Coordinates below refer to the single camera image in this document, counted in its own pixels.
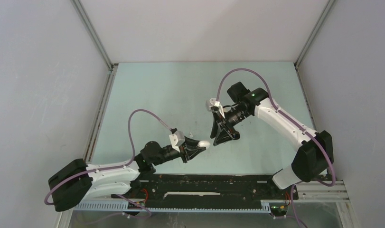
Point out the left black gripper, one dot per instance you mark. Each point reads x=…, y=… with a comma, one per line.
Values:
x=189, y=150

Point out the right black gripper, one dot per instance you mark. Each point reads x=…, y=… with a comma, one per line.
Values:
x=220, y=129

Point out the white earbud charging case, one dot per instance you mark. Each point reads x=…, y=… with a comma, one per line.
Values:
x=204, y=144

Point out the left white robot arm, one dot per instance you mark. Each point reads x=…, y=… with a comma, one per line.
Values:
x=79, y=181

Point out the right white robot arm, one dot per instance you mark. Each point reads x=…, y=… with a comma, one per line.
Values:
x=314, y=150

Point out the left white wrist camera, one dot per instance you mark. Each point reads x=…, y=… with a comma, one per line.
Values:
x=176, y=140

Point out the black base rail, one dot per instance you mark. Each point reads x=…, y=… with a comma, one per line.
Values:
x=215, y=192

